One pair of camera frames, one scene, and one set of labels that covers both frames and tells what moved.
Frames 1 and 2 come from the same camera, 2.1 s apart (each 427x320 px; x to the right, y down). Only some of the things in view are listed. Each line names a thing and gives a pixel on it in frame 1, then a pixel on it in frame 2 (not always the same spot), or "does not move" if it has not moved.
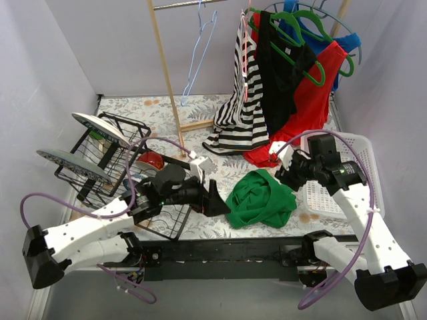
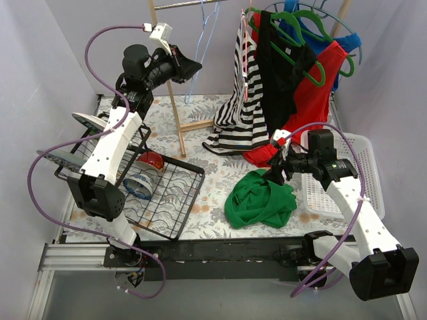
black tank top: x=285 y=62 does not move
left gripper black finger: x=213 y=204 -> x=185 y=67
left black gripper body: x=205 y=199 -> x=179 y=65
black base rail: x=267 y=259 does not move
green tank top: x=257 y=197 does not move
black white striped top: x=240 y=125 does not move
